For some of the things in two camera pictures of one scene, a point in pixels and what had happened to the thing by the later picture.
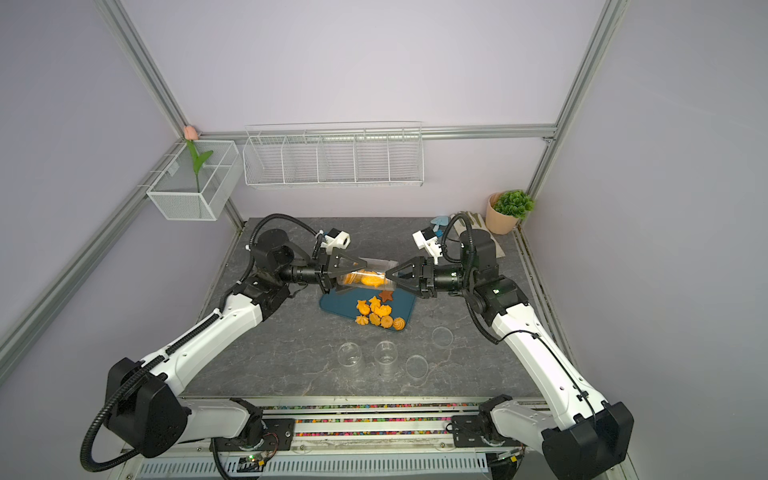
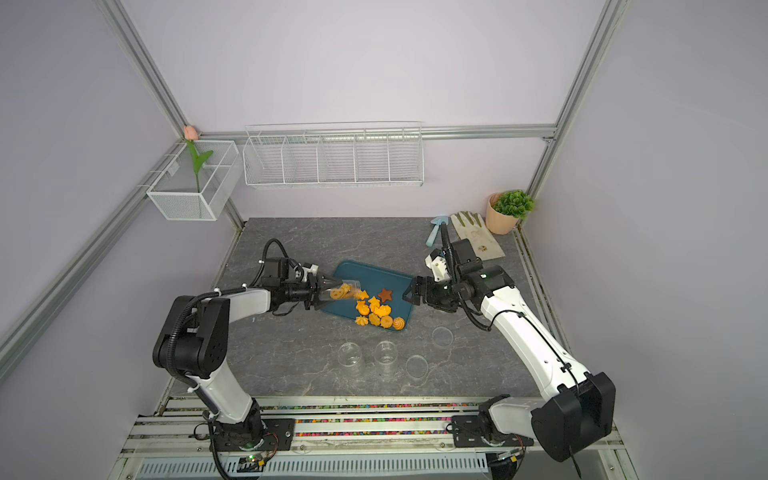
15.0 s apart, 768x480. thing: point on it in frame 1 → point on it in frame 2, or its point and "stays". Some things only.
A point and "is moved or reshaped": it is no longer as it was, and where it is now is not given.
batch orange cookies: x=382 y=316 stays
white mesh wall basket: x=199 y=181 stays
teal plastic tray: x=343 y=303 stays
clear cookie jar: x=385 y=355 stays
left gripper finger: x=344 y=263 → x=327 y=283
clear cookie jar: x=350 y=359 stays
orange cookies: x=377 y=311 stays
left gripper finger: x=340 y=288 → x=322 y=298
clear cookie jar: x=373 y=276 is moved or reshaped
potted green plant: x=505 y=209 stays
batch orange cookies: x=365 y=277 → x=346 y=291
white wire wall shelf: x=335 y=154 stays
